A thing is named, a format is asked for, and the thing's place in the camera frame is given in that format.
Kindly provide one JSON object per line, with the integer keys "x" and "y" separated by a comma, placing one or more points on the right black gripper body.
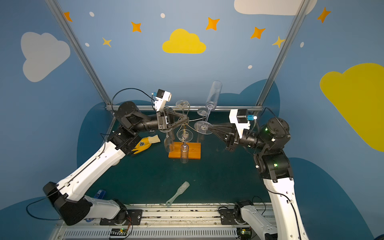
{"x": 232, "y": 138}

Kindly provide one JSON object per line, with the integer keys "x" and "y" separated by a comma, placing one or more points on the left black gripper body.
{"x": 162, "y": 121}

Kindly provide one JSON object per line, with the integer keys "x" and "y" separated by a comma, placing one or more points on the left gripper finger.
{"x": 176, "y": 124}
{"x": 177, "y": 116}

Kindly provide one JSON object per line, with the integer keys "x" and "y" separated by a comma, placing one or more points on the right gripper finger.
{"x": 223, "y": 135}
{"x": 222, "y": 126}

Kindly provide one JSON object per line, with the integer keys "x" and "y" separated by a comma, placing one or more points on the clear glass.
{"x": 202, "y": 127}
{"x": 169, "y": 140}
{"x": 203, "y": 112}
{"x": 184, "y": 106}
{"x": 185, "y": 136}

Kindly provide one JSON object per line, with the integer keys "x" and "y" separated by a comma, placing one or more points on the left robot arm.
{"x": 68, "y": 196}

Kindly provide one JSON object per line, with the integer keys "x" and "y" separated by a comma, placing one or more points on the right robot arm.
{"x": 275, "y": 170}

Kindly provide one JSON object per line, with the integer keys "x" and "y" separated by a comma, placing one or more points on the orange wooden rack base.
{"x": 192, "y": 150}

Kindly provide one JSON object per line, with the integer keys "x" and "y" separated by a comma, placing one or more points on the clear glass top back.
{"x": 184, "y": 106}

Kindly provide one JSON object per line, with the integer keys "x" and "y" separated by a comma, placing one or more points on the yellow work glove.
{"x": 145, "y": 143}

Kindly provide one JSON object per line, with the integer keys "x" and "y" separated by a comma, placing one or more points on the gold wire glass rack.
{"x": 183, "y": 126}

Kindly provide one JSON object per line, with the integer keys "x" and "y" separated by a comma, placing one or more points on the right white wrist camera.
{"x": 241, "y": 119}

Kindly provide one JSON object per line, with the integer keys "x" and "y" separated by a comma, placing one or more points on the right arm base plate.
{"x": 230, "y": 217}

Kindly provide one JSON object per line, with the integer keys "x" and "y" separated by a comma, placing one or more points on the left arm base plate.
{"x": 125, "y": 218}

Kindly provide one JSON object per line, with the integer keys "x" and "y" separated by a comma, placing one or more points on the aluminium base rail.
{"x": 178, "y": 222}

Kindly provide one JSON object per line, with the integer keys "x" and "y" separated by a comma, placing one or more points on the right aluminium post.
{"x": 290, "y": 37}

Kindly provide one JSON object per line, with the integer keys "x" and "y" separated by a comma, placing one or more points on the aluminium post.
{"x": 65, "y": 25}
{"x": 290, "y": 37}

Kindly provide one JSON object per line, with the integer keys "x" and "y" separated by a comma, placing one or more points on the left aluminium post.
{"x": 65, "y": 25}

